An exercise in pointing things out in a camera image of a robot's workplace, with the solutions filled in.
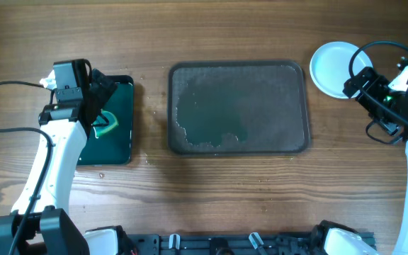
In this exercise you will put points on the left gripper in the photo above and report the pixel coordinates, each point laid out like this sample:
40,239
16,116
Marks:
98,95

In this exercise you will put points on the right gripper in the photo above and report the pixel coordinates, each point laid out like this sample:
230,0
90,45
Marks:
361,82

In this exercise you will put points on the green yellow sponge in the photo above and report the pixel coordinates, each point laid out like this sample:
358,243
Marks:
104,124

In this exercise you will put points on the white plate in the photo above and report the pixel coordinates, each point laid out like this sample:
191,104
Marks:
329,67

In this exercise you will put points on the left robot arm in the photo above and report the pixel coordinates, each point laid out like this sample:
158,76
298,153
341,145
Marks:
38,222

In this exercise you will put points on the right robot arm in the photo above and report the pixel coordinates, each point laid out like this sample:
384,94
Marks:
359,61

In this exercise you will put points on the black serving tray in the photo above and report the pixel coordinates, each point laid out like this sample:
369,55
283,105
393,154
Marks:
237,108

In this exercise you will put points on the black water basin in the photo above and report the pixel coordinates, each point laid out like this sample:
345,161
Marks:
115,147

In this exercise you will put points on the black mounting rail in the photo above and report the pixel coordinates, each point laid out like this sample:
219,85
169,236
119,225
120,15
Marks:
114,240

